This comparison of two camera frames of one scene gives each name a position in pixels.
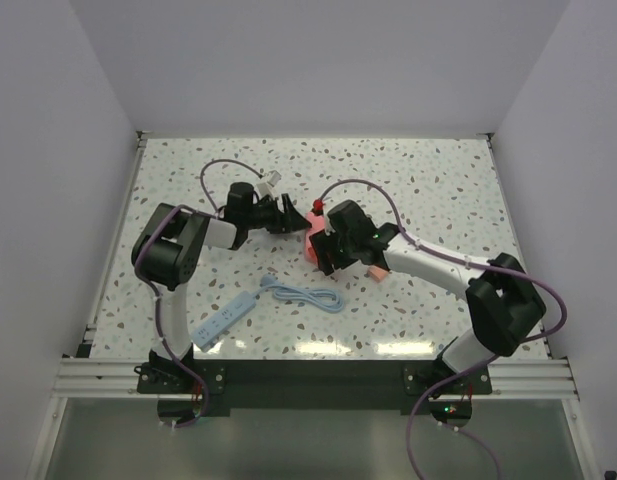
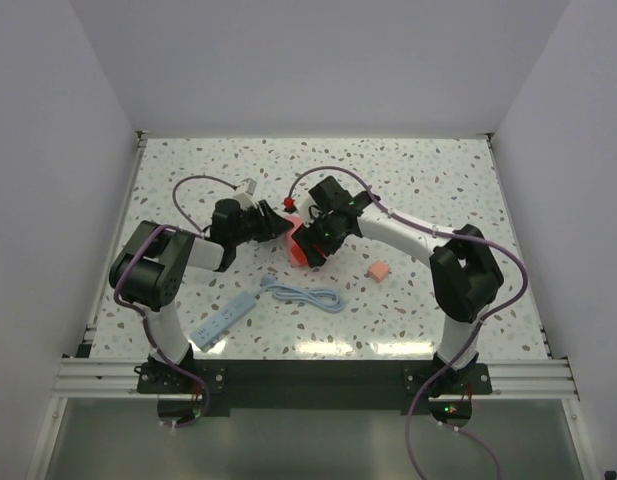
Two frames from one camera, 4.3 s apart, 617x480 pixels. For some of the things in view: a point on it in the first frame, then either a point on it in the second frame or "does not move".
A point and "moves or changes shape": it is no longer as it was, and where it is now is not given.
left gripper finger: [281, 229] -> [263, 236]
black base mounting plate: [268, 385] does not move
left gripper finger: [297, 221] -> [272, 221]
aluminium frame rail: [100, 378] does not move
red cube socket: [310, 250] moves or changes shape
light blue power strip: [212, 329] does not move
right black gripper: [324, 244] -> [305, 237]
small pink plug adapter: [377, 273] does not move
